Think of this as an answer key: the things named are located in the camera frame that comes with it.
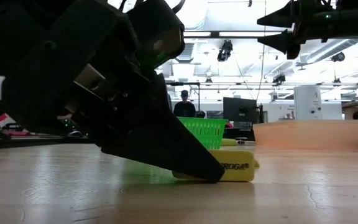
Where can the black monitor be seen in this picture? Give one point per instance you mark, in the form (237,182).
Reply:
(239,109)

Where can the orange translucent bin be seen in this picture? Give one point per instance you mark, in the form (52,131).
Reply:
(306,135)

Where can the green plastic basket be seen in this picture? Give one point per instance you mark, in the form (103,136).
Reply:
(207,132)

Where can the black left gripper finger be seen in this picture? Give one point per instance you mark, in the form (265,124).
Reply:
(166,146)

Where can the black ceiling spotlight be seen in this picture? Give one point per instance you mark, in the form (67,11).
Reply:
(338,57)
(279,78)

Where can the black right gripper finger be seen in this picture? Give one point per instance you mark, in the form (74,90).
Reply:
(287,42)
(283,15)

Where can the black overhead camera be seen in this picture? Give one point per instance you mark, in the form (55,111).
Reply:
(225,49)

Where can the white column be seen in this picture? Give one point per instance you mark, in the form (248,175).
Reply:
(308,102)

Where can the person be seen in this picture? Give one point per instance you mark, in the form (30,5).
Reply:
(184,107)

